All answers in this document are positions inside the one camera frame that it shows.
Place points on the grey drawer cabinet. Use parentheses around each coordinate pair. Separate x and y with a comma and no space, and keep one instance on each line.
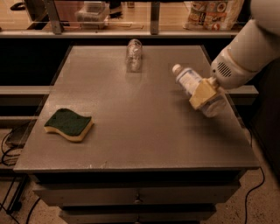
(136,202)

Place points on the printed snack bag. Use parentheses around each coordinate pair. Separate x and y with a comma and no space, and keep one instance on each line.
(213,15)

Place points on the blue label plastic bottle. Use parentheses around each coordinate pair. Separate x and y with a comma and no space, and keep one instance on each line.
(204,94)

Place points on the green yellow sponge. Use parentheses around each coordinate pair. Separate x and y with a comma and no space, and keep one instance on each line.
(70,125)

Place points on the metal shelf rail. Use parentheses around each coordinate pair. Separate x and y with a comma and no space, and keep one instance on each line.
(136,20)

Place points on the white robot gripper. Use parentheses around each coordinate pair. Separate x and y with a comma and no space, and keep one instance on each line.
(226,71)

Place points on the clear plastic storage box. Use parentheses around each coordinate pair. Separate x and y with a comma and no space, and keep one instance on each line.
(92,15)

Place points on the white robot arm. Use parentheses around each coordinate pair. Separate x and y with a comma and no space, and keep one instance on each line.
(252,49)

